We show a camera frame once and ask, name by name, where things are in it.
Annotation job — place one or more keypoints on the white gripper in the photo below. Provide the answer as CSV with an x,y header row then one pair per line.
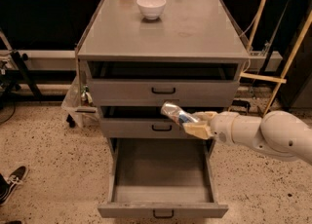
x,y
221,127

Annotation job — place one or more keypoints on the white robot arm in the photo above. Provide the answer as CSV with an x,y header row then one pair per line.
x,y
279,135

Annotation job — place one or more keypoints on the grey bottom drawer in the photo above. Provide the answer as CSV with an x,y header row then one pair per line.
x,y
161,179

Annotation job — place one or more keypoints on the grey drawer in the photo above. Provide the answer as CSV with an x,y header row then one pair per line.
x,y
133,83
138,122
161,179

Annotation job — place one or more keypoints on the grey middle drawer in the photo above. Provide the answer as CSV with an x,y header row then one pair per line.
x,y
138,122

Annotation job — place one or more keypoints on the grey drawer cabinet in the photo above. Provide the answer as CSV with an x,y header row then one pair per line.
x,y
189,31

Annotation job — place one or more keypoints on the grey top drawer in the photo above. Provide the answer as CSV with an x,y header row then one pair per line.
x,y
133,83

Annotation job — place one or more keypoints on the clear plastic bin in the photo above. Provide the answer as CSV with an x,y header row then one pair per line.
x,y
81,115

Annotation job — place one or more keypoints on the white bowl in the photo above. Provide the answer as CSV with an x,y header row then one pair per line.
x,y
151,9

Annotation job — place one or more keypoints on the black metal stand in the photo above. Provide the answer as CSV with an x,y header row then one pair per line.
x,y
18,61

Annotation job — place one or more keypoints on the wooden easel frame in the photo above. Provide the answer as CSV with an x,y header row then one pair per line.
x,y
268,49

